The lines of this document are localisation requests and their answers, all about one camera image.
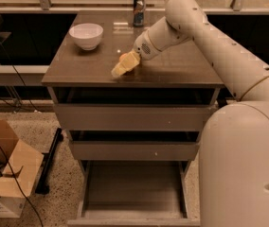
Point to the white bowl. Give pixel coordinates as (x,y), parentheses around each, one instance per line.
(87,36)

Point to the grey drawer cabinet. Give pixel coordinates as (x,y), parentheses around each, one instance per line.
(181,66)

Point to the grey drawer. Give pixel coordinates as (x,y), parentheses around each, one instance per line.
(134,194)
(133,109)
(134,145)

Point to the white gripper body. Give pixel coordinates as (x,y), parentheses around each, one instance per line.
(143,47)

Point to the blue drink can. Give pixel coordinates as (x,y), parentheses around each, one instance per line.
(139,7)

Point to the grey bottom drawer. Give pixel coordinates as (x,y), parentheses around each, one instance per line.
(134,194)

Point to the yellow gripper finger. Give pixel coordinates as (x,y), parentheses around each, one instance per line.
(131,61)

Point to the grey middle drawer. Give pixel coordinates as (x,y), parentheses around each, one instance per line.
(134,145)

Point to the orange fruit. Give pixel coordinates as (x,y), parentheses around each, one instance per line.
(122,56)

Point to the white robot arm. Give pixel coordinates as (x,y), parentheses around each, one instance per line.
(234,148)

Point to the grey top drawer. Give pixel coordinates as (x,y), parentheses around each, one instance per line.
(133,109)

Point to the brown cardboard box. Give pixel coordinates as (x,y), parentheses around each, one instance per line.
(19,166)

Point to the black floor bar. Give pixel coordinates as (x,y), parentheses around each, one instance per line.
(42,186)

